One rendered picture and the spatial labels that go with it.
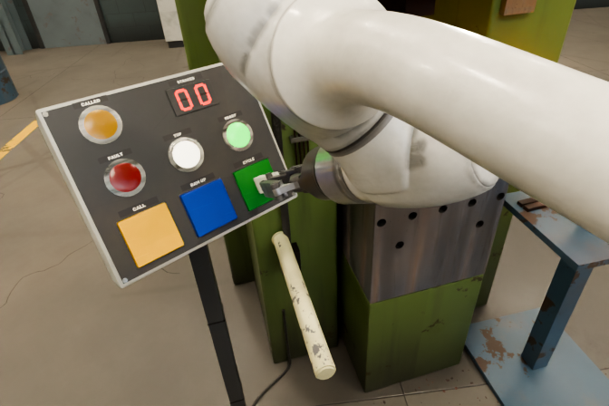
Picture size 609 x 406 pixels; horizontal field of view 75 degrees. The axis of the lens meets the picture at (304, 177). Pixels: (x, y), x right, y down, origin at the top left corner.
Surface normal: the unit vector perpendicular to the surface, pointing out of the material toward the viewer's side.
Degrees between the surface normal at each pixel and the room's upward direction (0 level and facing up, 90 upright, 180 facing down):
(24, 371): 0
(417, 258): 90
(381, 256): 90
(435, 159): 77
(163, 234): 60
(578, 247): 0
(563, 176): 90
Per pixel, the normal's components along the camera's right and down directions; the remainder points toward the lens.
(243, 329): -0.05, -0.84
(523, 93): -0.42, -0.29
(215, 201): 0.54, -0.09
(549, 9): 0.26, 0.51
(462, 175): -0.31, 0.55
